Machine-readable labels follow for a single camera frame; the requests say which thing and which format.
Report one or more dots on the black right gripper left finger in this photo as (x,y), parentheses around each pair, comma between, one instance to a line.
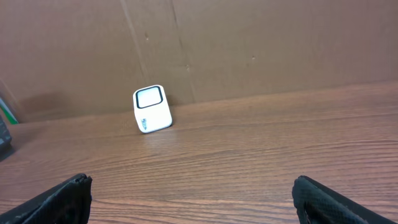
(68,202)

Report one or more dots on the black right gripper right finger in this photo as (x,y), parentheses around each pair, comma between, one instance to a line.
(318,204)

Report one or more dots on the white barcode scanner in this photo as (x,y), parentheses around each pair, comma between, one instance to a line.
(151,109)

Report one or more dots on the dark grey plastic basket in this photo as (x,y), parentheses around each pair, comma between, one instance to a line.
(8,118)

